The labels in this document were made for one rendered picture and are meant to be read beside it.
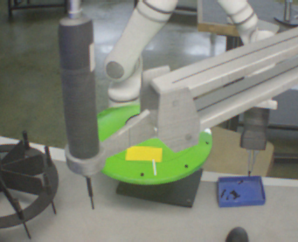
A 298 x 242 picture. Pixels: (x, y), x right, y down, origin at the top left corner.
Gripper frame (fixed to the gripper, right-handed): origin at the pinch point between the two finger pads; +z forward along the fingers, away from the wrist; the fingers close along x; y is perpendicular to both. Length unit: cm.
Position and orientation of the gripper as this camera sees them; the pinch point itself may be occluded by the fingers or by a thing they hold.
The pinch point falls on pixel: (249, 173)
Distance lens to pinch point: 103.0
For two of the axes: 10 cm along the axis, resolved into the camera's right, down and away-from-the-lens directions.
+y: 1.6, -1.2, 9.8
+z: -1.0, 9.9, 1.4
